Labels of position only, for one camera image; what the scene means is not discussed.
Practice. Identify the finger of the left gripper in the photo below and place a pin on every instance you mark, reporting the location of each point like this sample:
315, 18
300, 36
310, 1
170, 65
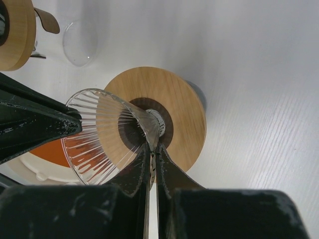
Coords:
29, 119

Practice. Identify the clear glass dripper cone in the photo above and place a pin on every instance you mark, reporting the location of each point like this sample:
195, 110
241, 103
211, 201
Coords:
113, 131

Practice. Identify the grey glass carafe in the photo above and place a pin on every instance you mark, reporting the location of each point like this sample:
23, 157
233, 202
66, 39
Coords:
199, 93

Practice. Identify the orange coffee filter pack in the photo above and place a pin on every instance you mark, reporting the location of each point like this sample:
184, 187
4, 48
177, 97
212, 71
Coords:
45, 165

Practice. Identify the clear glass carafe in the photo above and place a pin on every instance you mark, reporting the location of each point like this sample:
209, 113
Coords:
79, 38

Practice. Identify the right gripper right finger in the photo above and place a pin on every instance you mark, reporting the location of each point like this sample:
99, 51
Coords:
186, 210

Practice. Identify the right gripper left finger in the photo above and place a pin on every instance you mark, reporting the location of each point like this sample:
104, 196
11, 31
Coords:
117, 209

